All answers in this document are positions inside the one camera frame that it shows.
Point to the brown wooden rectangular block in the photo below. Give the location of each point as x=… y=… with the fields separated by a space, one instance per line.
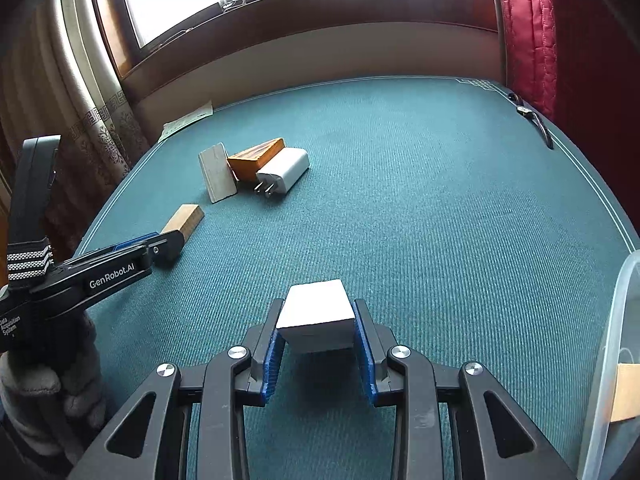
x=185 y=217

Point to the beige patterned curtain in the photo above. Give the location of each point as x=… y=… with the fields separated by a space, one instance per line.
x=90 y=125

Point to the small wooden wedge block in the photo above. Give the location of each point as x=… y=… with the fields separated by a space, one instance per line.
x=627 y=390

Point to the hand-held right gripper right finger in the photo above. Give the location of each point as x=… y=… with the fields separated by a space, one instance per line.
x=364 y=360

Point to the orange black-striped wedge block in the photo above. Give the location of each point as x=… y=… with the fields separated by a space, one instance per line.
x=250 y=165

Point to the red quilted cushion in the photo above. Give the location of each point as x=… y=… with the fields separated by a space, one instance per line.
x=525 y=25

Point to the plain white wedge block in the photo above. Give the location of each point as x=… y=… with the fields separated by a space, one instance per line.
x=315 y=310

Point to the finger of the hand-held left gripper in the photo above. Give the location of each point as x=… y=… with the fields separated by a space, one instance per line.
x=167 y=247
x=137 y=241

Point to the printed paper sheet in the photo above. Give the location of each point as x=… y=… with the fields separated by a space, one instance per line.
x=187 y=120

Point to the grey wooden striped block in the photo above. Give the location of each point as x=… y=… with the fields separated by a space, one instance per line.
x=217 y=172

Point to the clear plastic container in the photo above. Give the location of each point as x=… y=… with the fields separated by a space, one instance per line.
x=600 y=360

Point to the person's left hand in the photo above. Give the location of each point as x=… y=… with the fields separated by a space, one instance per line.
x=45 y=390

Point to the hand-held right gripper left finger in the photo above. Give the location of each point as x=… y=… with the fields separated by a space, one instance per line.
x=272 y=360

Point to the white wall charger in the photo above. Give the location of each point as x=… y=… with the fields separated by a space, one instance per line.
x=285 y=170

